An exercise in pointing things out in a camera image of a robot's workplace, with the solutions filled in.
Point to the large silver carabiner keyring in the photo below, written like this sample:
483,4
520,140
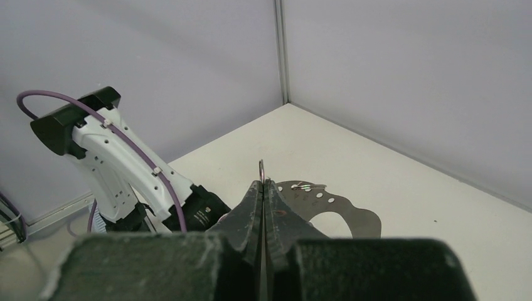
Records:
309,200

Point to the left aluminium frame post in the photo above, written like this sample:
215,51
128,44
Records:
282,50

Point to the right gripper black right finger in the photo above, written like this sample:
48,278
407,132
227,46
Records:
304,264

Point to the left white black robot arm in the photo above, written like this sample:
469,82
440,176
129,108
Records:
128,180

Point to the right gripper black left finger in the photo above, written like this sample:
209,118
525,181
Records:
222,263

